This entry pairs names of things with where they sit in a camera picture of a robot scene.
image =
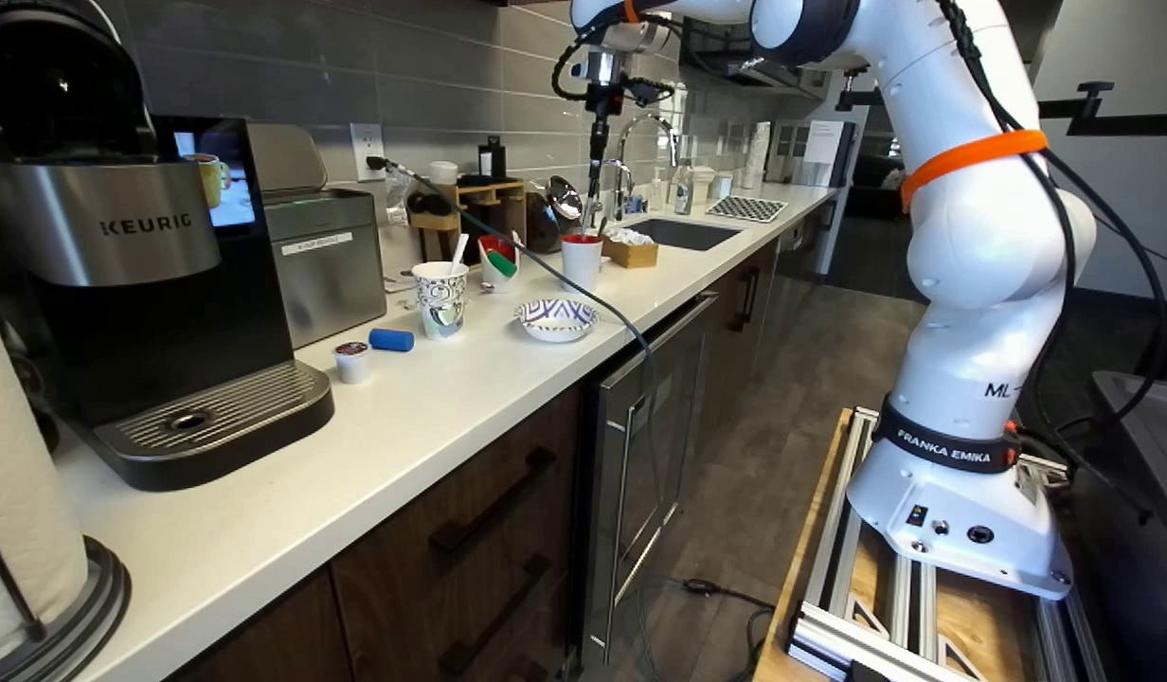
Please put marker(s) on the white sugar packets pile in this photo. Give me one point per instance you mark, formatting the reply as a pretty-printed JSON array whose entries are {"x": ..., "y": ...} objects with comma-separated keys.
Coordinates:
[{"x": 630, "y": 236}]

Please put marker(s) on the silver pod storage box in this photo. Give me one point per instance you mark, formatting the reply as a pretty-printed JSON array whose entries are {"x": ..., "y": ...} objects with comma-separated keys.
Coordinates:
[{"x": 322, "y": 271}]

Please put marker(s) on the black Keurig coffee machine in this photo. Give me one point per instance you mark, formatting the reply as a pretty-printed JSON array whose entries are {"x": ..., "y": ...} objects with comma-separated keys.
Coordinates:
[{"x": 140, "y": 228}]

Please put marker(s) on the silver domed appliance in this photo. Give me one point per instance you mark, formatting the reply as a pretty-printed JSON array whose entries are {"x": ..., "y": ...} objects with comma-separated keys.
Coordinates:
[{"x": 549, "y": 212}]

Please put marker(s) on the small coffee pod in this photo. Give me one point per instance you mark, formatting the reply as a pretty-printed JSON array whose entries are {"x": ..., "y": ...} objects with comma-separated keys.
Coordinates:
[{"x": 351, "y": 366}]

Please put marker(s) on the white wall outlet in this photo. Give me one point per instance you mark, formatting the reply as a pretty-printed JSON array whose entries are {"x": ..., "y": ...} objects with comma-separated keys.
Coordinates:
[{"x": 362, "y": 136}]

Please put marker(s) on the patterned paper cup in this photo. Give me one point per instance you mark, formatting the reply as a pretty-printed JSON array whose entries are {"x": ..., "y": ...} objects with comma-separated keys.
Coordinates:
[{"x": 439, "y": 305}]

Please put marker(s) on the green and red packet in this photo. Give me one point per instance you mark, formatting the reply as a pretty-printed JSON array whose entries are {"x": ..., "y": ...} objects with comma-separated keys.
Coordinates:
[{"x": 501, "y": 265}]

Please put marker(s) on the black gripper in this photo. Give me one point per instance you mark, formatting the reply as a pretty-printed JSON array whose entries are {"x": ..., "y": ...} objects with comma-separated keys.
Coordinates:
[{"x": 602, "y": 82}]

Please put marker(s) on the wooden counter organizer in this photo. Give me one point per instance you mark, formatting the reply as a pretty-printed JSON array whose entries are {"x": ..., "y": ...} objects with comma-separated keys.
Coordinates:
[{"x": 464, "y": 211}]

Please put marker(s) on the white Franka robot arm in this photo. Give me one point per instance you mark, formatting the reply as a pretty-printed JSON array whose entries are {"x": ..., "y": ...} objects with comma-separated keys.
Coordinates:
[{"x": 975, "y": 250}]

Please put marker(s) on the wooden packet box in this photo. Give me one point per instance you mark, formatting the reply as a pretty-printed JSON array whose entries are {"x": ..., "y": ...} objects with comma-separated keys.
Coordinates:
[{"x": 635, "y": 255}]

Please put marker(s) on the black countertop sink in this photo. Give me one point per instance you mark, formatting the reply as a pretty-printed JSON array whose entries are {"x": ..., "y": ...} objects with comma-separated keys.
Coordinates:
[{"x": 684, "y": 231}]

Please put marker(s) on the small blue object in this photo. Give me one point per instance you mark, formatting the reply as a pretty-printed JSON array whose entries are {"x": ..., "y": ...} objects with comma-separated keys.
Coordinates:
[{"x": 391, "y": 338}]

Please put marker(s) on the wooden board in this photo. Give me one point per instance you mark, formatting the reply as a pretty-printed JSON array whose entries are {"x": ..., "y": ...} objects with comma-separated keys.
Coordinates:
[{"x": 791, "y": 591}]

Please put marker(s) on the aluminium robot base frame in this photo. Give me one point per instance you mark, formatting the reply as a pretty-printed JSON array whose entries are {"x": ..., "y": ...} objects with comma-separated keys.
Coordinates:
[{"x": 834, "y": 629}]

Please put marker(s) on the stainless steel dishwasher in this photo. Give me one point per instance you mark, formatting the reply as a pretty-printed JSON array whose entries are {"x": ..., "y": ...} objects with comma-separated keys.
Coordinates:
[{"x": 646, "y": 468}]

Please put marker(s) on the blue patterned white bowl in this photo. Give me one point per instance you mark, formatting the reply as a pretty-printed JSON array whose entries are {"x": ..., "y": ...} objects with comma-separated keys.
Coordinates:
[{"x": 555, "y": 322}]

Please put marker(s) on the grey drying mat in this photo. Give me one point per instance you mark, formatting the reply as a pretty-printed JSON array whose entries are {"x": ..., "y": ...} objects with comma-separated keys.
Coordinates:
[{"x": 749, "y": 211}]

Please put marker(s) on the small white cup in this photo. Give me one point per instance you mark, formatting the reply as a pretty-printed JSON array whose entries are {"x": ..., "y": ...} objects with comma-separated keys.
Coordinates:
[{"x": 444, "y": 170}]

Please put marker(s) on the grey paper towel holder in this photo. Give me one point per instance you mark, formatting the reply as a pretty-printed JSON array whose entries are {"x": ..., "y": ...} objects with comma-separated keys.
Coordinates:
[{"x": 94, "y": 601}]

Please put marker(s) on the chrome faucet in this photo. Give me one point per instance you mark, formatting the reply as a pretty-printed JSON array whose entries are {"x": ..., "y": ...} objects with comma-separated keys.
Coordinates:
[{"x": 621, "y": 170}]

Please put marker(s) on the black canister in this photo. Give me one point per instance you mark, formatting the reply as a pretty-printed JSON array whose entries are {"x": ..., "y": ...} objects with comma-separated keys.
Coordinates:
[{"x": 491, "y": 158}]

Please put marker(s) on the dark wood base cabinet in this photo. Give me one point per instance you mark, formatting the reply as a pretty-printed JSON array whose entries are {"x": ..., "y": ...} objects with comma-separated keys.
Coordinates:
[{"x": 356, "y": 591}]

